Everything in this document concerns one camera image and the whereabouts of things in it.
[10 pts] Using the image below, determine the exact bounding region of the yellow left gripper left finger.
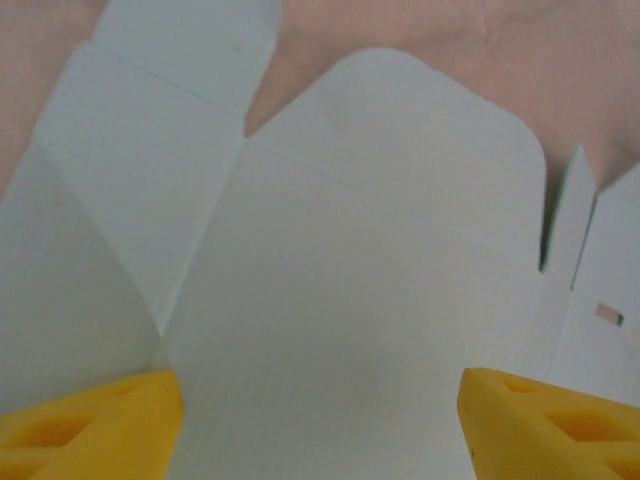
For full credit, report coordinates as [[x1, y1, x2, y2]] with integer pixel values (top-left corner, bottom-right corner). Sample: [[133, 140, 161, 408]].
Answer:
[[0, 369, 186, 480]]

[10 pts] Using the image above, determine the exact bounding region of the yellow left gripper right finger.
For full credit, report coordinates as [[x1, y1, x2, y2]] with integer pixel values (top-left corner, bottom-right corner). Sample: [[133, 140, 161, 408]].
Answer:
[[458, 367, 640, 480]]

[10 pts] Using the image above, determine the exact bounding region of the light blue paper box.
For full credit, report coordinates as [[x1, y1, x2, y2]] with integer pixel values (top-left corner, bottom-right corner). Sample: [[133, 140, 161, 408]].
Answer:
[[0, 0, 640, 480]]

